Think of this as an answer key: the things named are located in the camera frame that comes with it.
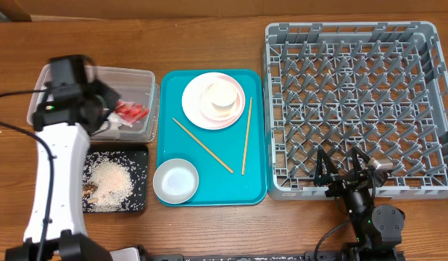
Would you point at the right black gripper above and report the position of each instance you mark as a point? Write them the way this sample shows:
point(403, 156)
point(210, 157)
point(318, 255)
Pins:
point(341, 181)

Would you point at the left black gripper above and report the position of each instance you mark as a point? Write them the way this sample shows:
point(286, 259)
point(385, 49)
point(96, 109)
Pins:
point(109, 96)

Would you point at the white napkin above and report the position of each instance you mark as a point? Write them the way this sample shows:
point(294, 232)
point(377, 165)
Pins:
point(116, 121)

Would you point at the red silver foil wrapper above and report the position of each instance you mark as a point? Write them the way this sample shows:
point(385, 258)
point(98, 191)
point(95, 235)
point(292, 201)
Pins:
point(131, 112)

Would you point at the rice and food scraps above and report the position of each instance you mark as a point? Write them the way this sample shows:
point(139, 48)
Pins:
point(108, 183)

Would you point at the grey round bowl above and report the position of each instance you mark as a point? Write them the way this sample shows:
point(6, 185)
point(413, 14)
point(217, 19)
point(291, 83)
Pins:
point(175, 181)

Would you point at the pink round plate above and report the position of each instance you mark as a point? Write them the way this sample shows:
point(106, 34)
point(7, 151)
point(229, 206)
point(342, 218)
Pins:
point(214, 119)

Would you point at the white plastic cup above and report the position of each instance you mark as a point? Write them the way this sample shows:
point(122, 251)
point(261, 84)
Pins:
point(222, 95)

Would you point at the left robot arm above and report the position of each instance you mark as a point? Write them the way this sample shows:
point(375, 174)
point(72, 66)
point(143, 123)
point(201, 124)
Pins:
point(62, 129)

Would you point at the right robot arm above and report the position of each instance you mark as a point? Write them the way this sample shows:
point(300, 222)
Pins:
point(377, 228)

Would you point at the clear plastic waste bin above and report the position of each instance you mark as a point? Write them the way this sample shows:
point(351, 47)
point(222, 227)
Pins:
point(137, 86)

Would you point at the black plastic tray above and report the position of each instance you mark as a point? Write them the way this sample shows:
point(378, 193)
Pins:
point(140, 156)

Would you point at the grey plastic dish rack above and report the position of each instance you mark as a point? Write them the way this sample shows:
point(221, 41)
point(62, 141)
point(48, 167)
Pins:
point(379, 86)

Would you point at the right wooden chopstick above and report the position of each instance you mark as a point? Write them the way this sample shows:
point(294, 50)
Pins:
point(248, 123)

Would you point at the wooden chopstick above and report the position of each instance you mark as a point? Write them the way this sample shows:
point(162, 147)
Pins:
point(248, 123)
point(211, 153)

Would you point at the teal plastic serving tray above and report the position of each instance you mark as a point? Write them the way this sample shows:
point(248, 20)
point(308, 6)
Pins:
point(217, 187)

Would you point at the left wooden chopstick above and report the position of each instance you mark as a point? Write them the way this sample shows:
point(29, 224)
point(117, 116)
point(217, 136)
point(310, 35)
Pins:
point(211, 153)

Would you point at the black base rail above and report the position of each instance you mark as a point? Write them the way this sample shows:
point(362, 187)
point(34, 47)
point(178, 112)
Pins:
point(307, 256)

